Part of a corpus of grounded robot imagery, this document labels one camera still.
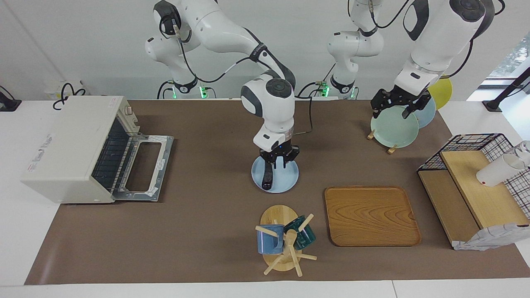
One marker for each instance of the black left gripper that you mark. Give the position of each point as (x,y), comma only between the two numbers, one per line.
(403,97)

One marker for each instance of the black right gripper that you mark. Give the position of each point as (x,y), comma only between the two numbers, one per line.
(279,152)

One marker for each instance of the light blue serving plate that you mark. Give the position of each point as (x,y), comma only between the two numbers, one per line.
(285,180)

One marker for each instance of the dark purple eggplant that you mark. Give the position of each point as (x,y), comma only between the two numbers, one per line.
(267,180)

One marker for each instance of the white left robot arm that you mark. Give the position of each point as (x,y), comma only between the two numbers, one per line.
(434,41)

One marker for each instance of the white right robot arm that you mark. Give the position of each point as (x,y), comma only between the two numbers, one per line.
(269,107)

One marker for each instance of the cream toaster oven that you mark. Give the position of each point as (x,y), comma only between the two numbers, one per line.
(62,145)

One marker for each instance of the pale green plate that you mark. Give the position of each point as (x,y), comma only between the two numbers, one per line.
(393,128)

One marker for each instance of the light blue racked plate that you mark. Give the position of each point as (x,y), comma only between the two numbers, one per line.
(426,116)

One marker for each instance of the wooden plate rack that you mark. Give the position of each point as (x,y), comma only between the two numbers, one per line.
(391,149)

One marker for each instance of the yellow plate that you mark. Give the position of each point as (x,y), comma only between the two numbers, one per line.
(441,93)

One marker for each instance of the wooden mug tree stand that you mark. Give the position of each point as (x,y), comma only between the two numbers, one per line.
(275,215)

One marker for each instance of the dark green mug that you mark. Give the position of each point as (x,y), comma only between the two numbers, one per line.
(304,236)

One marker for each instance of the blue mug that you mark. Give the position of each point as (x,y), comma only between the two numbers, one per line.
(267,244)

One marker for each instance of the black angled stand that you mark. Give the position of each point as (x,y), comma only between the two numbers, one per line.
(495,105)

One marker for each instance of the brown table mat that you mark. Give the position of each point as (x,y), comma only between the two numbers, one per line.
(207,231)

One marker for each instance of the rectangular wooden tray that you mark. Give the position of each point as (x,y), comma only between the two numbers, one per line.
(372,215)

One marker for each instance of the white cup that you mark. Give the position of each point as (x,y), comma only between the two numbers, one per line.
(497,171)

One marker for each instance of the window with outdoor view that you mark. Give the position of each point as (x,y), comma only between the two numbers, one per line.
(511,58)

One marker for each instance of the clear drinking glass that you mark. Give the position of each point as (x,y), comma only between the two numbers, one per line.
(523,151)

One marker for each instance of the grey white patterned cloth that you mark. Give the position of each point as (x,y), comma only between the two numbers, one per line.
(488,238)

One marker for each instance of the white power socket box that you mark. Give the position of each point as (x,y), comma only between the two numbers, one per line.
(51,89)

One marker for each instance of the black desk clamp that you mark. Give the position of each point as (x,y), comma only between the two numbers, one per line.
(8,103)

